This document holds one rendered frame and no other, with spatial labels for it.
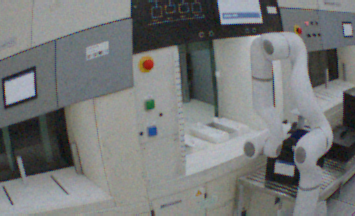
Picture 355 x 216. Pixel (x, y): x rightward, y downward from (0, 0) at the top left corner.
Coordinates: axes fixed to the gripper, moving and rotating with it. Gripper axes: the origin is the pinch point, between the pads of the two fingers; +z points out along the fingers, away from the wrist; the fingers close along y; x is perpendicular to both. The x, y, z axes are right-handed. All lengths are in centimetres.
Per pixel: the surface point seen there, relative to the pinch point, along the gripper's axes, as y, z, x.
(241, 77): -56, 29, 7
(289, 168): 3.2, -1.7, -20.5
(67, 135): -84, -62, -4
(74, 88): -40, -78, 29
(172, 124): -36, -36, 5
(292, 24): -23, 46, 41
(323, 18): -17, 87, 45
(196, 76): -107, 47, -3
